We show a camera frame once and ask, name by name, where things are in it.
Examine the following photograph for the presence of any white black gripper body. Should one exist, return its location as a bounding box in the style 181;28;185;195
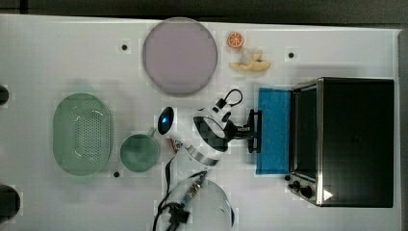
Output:
191;98;250;153

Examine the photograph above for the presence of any blue oven door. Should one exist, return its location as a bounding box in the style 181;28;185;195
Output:
255;88;291;175

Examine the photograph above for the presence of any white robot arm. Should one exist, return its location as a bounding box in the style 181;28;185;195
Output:
152;98;236;231

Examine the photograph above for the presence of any silver black toaster oven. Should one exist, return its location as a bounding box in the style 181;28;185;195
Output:
288;77;395;208

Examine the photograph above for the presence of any peeled banana toy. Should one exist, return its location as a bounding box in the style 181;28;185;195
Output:
230;48;271;72

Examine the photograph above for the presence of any purple round plate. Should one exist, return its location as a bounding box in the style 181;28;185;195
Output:
142;17;217;95

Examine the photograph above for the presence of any orange slice toy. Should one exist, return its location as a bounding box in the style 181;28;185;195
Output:
227;32;244;48

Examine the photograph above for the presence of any green oval colander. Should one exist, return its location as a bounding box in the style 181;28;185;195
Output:
52;91;113;177

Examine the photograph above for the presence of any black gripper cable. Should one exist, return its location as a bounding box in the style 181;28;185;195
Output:
195;89;243;114

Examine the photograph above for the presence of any green cup with handle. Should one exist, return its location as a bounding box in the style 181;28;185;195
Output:
120;128;161;172

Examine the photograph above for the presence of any black cylinder upper post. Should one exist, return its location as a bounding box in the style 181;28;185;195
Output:
0;86;10;105

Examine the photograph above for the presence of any black cylinder post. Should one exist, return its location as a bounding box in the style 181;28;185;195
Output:
0;185;20;223
0;86;10;105

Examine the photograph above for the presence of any black cylinder lower post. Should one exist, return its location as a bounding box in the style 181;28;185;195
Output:
0;185;20;223

